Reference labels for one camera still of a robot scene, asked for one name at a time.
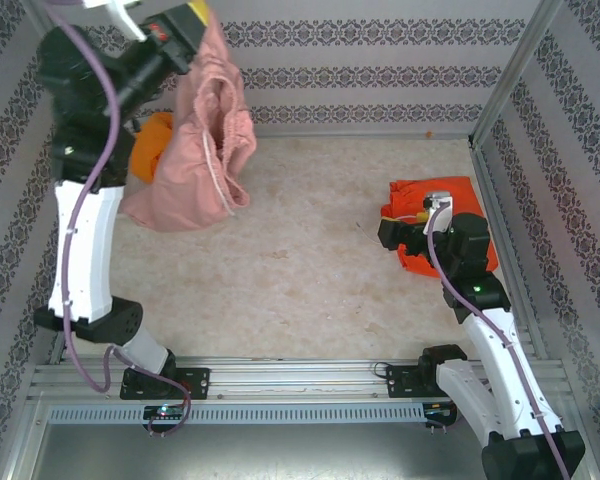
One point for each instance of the red-orange shorts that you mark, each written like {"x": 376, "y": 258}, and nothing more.
{"x": 460, "y": 190}

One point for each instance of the orange shorts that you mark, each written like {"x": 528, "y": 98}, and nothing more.
{"x": 150, "y": 145}

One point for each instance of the pink shorts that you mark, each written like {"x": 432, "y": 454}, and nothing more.
{"x": 190, "y": 175}

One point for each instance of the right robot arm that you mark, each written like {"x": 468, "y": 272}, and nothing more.
{"x": 500, "y": 400}

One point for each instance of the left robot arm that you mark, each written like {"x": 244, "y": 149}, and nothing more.
{"x": 85, "y": 250}

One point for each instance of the small dark circuit board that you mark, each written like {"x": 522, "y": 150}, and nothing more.
{"x": 432, "y": 411}

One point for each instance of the steel sheet tray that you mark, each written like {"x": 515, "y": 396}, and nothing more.
{"x": 300, "y": 455}

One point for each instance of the circuit board with green light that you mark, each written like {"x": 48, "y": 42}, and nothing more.
{"x": 165, "y": 411}

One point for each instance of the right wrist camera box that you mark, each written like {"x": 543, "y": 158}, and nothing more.
{"x": 437, "y": 200}

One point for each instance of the aluminium wall-foot rail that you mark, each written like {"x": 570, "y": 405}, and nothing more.
{"x": 355, "y": 132}

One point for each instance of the aluminium corner post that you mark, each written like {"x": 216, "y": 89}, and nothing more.
{"x": 520, "y": 65}
{"x": 32, "y": 7}

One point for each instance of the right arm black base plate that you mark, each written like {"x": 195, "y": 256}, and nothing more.
{"x": 395, "y": 382}

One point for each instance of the long aluminium mounting rail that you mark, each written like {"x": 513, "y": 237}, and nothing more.
{"x": 300, "y": 375}

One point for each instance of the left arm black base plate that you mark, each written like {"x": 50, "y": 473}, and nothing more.
{"x": 200, "y": 382}

